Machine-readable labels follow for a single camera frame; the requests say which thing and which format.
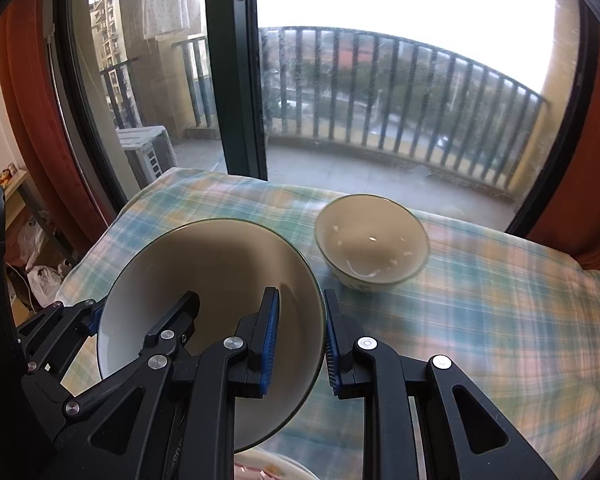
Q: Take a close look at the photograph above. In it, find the air conditioner outdoor unit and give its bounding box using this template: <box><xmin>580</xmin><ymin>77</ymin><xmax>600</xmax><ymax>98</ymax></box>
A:
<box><xmin>116</xmin><ymin>125</ymin><xmax>179</xmax><ymax>192</ymax></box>

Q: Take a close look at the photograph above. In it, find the white red-rimmed plate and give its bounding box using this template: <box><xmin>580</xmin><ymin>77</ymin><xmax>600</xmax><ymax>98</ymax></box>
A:
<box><xmin>234</xmin><ymin>450</ymin><xmax>326</xmax><ymax>480</ymax></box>

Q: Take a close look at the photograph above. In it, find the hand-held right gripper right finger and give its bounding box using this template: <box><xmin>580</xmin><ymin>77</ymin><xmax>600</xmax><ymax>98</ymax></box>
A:
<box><xmin>323</xmin><ymin>289</ymin><xmax>558</xmax><ymax>480</ymax></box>

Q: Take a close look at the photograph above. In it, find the dark window frame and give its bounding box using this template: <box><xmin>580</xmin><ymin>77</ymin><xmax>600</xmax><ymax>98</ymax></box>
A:
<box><xmin>50</xmin><ymin>0</ymin><xmax>600</xmax><ymax>237</ymax></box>

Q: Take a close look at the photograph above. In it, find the balcony railing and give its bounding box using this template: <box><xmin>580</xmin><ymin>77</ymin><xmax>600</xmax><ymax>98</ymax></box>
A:
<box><xmin>99</xmin><ymin>25</ymin><xmax>552</xmax><ymax>196</ymax></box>

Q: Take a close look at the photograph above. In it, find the cream floral bowl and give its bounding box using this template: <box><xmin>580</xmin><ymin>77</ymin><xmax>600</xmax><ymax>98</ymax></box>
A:
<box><xmin>314</xmin><ymin>193</ymin><xmax>430</xmax><ymax>292</ymax></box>
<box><xmin>96</xmin><ymin>217</ymin><xmax>327</xmax><ymax>453</ymax></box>

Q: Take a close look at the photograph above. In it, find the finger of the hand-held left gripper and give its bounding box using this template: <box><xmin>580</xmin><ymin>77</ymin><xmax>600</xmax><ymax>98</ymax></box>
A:
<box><xmin>17</xmin><ymin>300</ymin><xmax>104</xmax><ymax>377</ymax></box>
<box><xmin>61</xmin><ymin>291</ymin><xmax>201</xmax><ymax>419</ymax></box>

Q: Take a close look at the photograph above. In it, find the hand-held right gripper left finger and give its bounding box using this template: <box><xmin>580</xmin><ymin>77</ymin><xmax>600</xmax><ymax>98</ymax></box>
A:
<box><xmin>52</xmin><ymin>287</ymin><xmax>281</xmax><ymax>480</ymax></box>

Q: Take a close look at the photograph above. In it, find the orange curtain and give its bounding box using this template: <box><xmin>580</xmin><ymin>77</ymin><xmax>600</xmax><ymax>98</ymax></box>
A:
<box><xmin>527</xmin><ymin>20</ymin><xmax>600</xmax><ymax>272</ymax></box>
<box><xmin>0</xmin><ymin>0</ymin><xmax>112</xmax><ymax>266</ymax></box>

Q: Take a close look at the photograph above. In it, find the white plastic bag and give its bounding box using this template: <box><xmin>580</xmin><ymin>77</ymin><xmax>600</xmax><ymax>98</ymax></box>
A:
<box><xmin>26</xmin><ymin>266</ymin><xmax>63</xmax><ymax>307</ymax></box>
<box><xmin>5</xmin><ymin>220</ymin><xmax>48</xmax><ymax>266</ymax></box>

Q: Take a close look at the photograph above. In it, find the apartment building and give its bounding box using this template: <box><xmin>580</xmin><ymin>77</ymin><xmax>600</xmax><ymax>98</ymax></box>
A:
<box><xmin>89</xmin><ymin>0</ymin><xmax>143</xmax><ymax>128</ymax></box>

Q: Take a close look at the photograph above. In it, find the plaid tablecloth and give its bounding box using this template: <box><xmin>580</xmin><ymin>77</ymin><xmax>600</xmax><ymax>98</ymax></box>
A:
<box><xmin>57</xmin><ymin>166</ymin><xmax>600</xmax><ymax>480</ymax></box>

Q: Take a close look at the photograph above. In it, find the wooden shelf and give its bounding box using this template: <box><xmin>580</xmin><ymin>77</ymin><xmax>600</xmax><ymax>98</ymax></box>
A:
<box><xmin>0</xmin><ymin>167</ymin><xmax>48</xmax><ymax>233</ymax></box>

